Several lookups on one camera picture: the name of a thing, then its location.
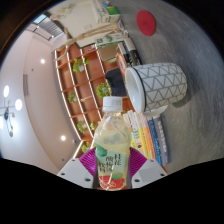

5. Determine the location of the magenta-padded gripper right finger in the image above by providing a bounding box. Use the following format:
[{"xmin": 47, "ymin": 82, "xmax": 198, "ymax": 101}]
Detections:
[{"xmin": 128, "ymin": 147, "xmax": 168, "ymax": 190}]

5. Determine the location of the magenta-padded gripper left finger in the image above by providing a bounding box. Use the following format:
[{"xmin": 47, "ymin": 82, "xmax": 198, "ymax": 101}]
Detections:
[{"xmin": 56, "ymin": 147, "xmax": 101, "ymax": 190}]

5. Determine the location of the clear bottle with yellow drink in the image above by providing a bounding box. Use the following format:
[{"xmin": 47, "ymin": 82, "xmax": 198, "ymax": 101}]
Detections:
[{"xmin": 93, "ymin": 96, "xmax": 132, "ymax": 192}]

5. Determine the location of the white mug with triangle pattern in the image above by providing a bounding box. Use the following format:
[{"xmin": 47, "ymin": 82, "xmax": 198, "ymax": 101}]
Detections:
[{"xmin": 124, "ymin": 62, "xmax": 188, "ymax": 118}]

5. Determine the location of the group of ceiling lights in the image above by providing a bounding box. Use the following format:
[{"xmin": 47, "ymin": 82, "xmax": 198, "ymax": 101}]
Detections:
[{"xmin": 0, "ymin": 58, "xmax": 68, "ymax": 143}]

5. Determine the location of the wooden shelf unit with books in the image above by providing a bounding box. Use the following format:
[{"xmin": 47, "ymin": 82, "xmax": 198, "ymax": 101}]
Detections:
[{"xmin": 53, "ymin": 43, "xmax": 134, "ymax": 160}]

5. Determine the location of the stack of dark books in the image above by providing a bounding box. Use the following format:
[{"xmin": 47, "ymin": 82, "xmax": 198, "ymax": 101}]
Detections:
[{"xmin": 116, "ymin": 36, "xmax": 143, "ymax": 73}]

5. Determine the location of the green and white carton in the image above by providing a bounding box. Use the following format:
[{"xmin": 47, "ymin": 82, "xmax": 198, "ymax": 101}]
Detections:
[{"xmin": 94, "ymin": 31, "xmax": 126, "ymax": 48}]

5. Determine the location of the grey curtain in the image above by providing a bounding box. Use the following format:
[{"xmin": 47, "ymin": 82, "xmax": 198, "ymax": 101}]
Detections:
[{"xmin": 44, "ymin": 21, "xmax": 65, "ymax": 42}]

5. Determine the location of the flat round red coaster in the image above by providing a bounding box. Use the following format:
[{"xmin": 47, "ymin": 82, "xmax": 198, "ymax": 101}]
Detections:
[{"xmin": 135, "ymin": 9, "xmax": 157, "ymax": 37}]

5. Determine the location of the window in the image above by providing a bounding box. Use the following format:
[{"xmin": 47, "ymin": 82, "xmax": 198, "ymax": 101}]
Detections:
[{"xmin": 32, "ymin": 13, "xmax": 49, "ymax": 26}]

